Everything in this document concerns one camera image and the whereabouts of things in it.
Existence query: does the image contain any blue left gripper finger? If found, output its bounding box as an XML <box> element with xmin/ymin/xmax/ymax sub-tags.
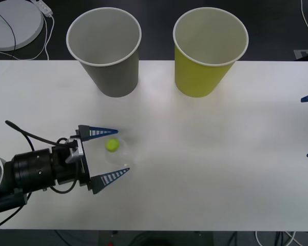
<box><xmin>90</xmin><ymin>168</ymin><xmax>130</xmax><ymax>195</ymax></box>
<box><xmin>78</xmin><ymin>125</ymin><xmax>119</xmax><ymax>142</ymax></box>

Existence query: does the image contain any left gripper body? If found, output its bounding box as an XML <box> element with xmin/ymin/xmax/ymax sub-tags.
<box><xmin>51</xmin><ymin>129</ymin><xmax>92</xmax><ymax>191</ymax></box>

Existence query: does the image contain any clear bottle with green cap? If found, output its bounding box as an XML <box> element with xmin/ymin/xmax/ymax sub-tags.
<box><xmin>104</xmin><ymin>137</ymin><xmax>137</xmax><ymax>168</ymax></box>

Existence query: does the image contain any grey printed sheet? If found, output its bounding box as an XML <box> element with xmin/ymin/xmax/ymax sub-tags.
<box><xmin>294</xmin><ymin>48</ymin><xmax>308</xmax><ymax>62</ymax></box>

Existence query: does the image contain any yellow-green plastic bin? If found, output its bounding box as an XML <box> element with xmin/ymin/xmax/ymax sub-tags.
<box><xmin>172</xmin><ymin>7</ymin><xmax>249</xmax><ymax>98</ymax></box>

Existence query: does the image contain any white power strip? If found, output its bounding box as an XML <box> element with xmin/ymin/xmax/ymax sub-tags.
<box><xmin>33</xmin><ymin>0</ymin><xmax>53</xmax><ymax>17</ymax></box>

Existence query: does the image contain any round grey base plate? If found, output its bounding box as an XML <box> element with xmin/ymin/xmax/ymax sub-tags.
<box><xmin>0</xmin><ymin>2</ymin><xmax>44</xmax><ymax>51</ymax></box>

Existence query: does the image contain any thin black cable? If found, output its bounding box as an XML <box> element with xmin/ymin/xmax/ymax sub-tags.
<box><xmin>0</xmin><ymin>4</ymin><xmax>17</xmax><ymax>61</ymax></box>

